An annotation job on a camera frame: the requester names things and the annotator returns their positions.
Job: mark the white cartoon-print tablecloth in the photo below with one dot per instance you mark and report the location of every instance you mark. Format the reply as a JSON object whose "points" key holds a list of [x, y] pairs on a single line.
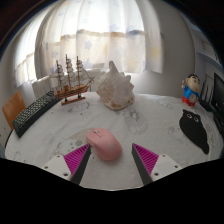
{"points": [[153, 120]]}

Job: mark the large white conch shell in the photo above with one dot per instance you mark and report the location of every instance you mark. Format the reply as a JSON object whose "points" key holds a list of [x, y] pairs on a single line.
{"points": [[115, 90]]}

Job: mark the black computer keyboard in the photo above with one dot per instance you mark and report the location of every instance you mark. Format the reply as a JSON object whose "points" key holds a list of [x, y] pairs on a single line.
{"points": [[33, 113]]}

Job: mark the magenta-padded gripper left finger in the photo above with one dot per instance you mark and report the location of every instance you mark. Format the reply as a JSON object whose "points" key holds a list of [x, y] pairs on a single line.
{"points": [[58, 165]]}

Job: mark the white radiator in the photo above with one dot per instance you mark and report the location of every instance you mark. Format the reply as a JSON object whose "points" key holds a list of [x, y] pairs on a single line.
{"points": [[41, 87]]}

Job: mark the white wall shelf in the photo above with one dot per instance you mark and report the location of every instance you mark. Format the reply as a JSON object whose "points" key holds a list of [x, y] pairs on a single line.
{"points": [[213, 50]]}

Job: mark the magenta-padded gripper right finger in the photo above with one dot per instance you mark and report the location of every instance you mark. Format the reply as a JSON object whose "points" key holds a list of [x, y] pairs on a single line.
{"points": [[164, 165]]}

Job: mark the cartoon boy figurine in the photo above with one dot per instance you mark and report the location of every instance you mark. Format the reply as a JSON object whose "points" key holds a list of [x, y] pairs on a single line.
{"points": [[191, 91]]}

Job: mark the pink computer mouse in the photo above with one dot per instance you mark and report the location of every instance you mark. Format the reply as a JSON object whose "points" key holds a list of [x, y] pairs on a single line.
{"points": [[105, 145]]}

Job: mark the black cat-shaped mouse pad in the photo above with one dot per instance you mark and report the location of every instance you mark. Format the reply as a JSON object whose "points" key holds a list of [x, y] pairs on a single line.
{"points": [[194, 131]]}

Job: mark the black router with antennas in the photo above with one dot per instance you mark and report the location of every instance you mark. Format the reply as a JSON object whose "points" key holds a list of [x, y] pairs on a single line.
{"points": [[206, 103]]}

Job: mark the white star-print curtain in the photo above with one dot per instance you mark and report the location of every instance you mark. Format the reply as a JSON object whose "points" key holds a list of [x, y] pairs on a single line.
{"points": [[100, 36]]}

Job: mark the wooden model sailing ship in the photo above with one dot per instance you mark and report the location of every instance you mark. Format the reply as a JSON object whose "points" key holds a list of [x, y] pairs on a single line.
{"points": [[71, 90]]}

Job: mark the black computer monitor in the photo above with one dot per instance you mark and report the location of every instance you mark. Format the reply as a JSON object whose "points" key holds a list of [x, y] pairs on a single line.
{"points": [[219, 93]]}

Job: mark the orange wooden chair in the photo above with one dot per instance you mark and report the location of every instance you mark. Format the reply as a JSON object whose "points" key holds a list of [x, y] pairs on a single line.
{"points": [[13, 108]]}

